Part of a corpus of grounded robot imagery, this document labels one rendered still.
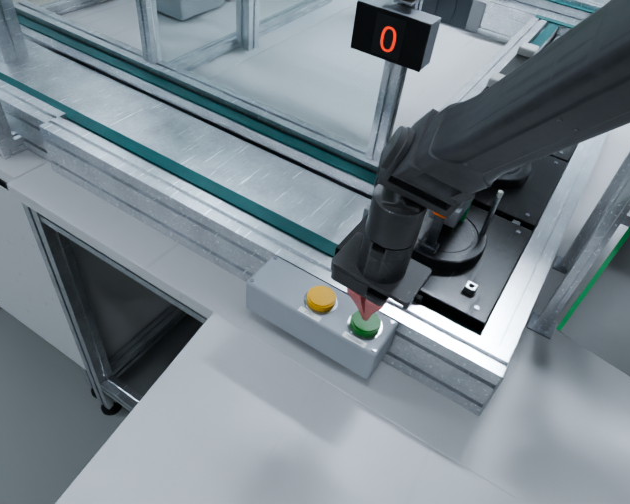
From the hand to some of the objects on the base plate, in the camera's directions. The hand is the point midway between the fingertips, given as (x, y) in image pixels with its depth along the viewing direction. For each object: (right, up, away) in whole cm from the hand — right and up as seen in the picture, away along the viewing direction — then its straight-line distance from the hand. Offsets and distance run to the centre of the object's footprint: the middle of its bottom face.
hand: (368, 313), depth 66 cm
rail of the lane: (-20, +6, +22) cm, 30 cm away
